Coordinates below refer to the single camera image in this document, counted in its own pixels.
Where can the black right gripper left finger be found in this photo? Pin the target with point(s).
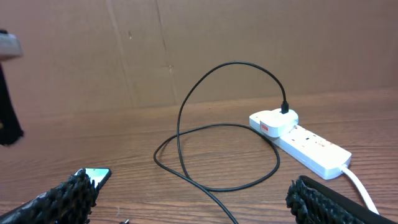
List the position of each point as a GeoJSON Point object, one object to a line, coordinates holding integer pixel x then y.
{"type": "Point", "coordinates": [70, 202]}

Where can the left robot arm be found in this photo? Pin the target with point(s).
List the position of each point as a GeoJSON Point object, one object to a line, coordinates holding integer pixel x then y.
{"type": "Point", "coordinates": [11, 130]}

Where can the white USB charger plug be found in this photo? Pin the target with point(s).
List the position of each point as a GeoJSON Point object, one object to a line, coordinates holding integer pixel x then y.
{"type": "Point", "coordinates": [276, 124]}

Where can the Samsung Galaxy smartphone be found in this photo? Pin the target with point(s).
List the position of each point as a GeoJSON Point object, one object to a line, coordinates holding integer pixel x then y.
{"type": "Point", "coordinates": [97, 175]}

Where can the white power strip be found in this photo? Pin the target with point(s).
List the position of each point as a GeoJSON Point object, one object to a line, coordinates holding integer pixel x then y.
{"type": "Point", "coordinates": [321, 156]}

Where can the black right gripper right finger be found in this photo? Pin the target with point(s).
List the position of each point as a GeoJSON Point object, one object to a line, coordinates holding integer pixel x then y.
{"type": "Point", "coordinates": [313, 203]}

